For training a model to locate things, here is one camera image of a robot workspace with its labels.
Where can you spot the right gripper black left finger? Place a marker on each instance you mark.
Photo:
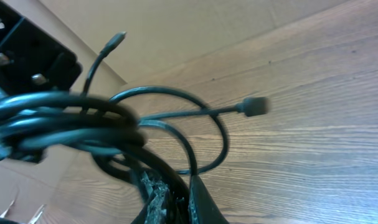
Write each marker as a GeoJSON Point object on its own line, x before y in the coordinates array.
{"type": "Point", "coordinates": [155, 195]}

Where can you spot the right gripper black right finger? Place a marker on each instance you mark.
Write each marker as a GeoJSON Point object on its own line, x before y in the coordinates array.
{"type": "Point", "coordinates": [202, 208]}

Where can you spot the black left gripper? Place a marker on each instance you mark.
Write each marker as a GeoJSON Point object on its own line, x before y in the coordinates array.
{"type": "Point", "coordinates": [31, 60]}

